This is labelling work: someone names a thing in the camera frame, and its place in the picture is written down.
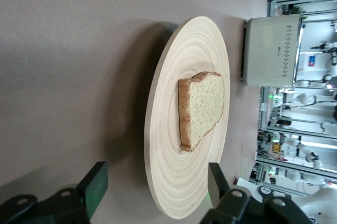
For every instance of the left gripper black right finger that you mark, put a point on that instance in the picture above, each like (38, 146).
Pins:
(237, 208)

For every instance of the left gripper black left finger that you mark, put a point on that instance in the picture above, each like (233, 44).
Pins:
(65, 205)

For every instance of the round pale wooden plate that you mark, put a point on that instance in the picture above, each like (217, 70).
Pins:
(168, 171)

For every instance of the slice of brown-crust toast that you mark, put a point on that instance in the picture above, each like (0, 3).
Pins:
(205, 108)

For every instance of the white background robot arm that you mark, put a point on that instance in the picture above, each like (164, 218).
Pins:
(310, 154)

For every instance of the cream and chrome toaster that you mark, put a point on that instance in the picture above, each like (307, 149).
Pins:
(268, 50)

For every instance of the blue and white wall sign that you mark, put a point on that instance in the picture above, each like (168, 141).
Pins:
(312, 61)

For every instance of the background aluminium frame structure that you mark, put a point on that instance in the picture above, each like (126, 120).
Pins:
(271, 5)

